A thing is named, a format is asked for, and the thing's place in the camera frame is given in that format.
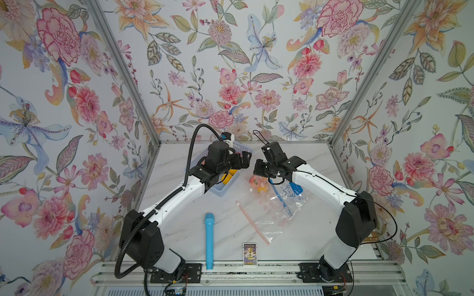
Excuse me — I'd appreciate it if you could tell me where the pink peach with leaf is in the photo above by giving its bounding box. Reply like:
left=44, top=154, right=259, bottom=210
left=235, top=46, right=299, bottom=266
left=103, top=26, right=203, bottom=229
left=249, top=175, right=260, bottom=188

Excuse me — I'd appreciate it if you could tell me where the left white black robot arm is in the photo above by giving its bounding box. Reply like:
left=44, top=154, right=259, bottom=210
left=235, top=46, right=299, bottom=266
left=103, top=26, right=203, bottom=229
left=114, top=124, right=252, bottom=281

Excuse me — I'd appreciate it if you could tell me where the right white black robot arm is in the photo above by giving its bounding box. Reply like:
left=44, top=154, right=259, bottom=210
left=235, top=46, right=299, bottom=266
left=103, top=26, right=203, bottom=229
left=254, top=141, right=385, bottom=282

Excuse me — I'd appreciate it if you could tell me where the clear blue zip-top bag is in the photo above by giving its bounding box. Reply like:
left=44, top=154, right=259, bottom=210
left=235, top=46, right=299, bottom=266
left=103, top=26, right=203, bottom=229
left=270, top=181, right=308, bottom=219

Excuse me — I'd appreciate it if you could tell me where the light blue toy microphone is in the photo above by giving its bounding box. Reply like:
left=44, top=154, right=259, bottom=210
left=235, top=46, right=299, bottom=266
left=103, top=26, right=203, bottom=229
left=204, top=213, right=215, bottom=270

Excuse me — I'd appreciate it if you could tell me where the small purple card box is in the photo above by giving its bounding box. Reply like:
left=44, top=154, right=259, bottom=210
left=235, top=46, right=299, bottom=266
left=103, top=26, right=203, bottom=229
left=243, top=243, right=258, bottom=266

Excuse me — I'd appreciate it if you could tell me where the wooden chessboard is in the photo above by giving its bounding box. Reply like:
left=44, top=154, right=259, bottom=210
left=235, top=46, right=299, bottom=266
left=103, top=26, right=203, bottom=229
left=363, top=231, right=380, bottom=244

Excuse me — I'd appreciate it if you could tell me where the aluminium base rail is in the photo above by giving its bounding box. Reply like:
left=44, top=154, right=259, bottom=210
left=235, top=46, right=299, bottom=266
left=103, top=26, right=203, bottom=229
left=91, top=260, right=406, bottom=287

